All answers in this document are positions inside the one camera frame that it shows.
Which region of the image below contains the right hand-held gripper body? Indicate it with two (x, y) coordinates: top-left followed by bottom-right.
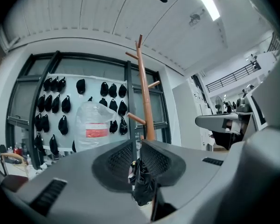
(234, 62), (280, 138)

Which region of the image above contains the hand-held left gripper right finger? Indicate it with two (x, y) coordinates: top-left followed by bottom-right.
(142, 122), (280, 224)

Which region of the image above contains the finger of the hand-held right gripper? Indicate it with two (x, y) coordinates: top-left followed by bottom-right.
(195, 113), (246, 135)

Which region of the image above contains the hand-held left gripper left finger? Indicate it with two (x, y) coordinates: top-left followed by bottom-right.
(16, 138), (152, 224)

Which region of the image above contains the wooden coat rack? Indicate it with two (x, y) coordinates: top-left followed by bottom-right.
(125, 34), (161, 141)

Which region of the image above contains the black floor fan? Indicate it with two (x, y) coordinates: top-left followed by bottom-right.
(214, 96), (225, 114)

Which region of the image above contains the grey locker cabinet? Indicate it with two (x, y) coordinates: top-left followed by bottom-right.
(172, 78), (215, 151)

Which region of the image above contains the black metal railing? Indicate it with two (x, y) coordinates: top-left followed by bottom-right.
(205, 61), (262, 93)

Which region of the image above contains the black-framed window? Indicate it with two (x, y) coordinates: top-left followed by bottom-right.
(126, 59), (172, 147)
(6, 51), (59, 170)

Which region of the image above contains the clear plastic bag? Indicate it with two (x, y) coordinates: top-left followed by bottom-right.
(74, 101), (117, 153)

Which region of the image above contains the group of black caps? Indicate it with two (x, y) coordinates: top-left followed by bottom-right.
(34, 76), (129, 156)

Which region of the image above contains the wooden chair with red seat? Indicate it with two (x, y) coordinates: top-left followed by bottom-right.
(0, 153), (30, 192)

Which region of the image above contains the row of drink bottles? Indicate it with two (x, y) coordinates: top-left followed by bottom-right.
(7, 142), (30, 165)

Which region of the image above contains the white display panel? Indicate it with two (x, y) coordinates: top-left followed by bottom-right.
(41, 73), (129, 154)

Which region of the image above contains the ceiling light strip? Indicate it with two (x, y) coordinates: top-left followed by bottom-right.
(192, 0), (221, 22)

